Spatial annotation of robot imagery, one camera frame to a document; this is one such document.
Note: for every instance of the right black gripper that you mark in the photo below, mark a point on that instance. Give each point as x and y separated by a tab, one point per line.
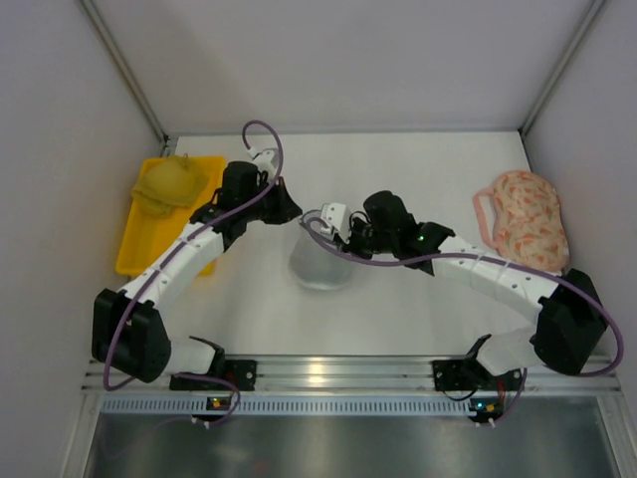
356	241

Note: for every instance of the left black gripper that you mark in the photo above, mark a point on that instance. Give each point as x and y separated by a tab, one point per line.
277	204

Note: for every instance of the white mesh laundry bag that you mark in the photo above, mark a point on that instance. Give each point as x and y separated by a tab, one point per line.
311	265

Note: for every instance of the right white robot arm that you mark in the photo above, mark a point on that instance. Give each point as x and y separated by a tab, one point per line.
565	323

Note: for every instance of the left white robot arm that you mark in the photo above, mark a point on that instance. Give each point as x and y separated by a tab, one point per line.
129	333

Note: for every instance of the yellow bra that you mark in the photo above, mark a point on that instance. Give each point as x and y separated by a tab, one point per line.
175	182

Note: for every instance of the pink patterned bra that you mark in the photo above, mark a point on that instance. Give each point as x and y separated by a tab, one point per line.
519	217

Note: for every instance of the yellow plastic tray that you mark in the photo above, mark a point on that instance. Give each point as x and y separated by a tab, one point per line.
145	238

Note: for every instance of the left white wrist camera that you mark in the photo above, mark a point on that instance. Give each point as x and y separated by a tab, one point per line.
266	160

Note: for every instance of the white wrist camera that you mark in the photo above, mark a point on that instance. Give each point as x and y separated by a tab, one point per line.
266	160
335	220

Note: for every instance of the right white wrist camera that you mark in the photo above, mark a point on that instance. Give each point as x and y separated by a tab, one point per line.
335	220

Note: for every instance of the aluminium mounting rail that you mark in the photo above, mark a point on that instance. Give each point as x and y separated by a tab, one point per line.
395	375

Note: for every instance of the perforated cable duct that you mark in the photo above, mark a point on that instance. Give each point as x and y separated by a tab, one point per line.
297	405

